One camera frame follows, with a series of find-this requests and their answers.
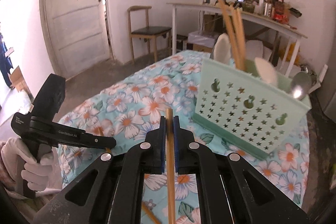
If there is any wooden chopstick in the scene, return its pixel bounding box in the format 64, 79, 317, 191
97, 126, 112, 153
218, 0, 243, 70
141, 202, 161, 224
166, 109, 175, 224

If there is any white rice paddle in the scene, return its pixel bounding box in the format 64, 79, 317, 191
254, 57, 278, 87
213, 33, 231, 65

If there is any large steel spoon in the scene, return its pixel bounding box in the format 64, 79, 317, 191
290, 71, 312, 100

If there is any white gloved left hand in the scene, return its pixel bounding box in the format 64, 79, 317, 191
1, 138, 54, 192

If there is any floral blue tablecloth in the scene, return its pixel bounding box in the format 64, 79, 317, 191
57, 50, 310, 224

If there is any green plastic utensil basket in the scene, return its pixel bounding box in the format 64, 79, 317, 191
192, 59, 311, 160

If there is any wooden chair black seat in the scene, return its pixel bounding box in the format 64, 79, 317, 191
127, 5, 172, 63

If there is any white wooden door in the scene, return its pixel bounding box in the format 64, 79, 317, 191
40, 0, 111, 79

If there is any white side table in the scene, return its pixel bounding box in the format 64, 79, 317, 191
167, 2, 307, 77

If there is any red oil bottle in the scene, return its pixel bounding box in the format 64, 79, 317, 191
273, 1, 285, 23

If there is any steel canister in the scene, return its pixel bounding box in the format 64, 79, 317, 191
264, 2, 272, 17

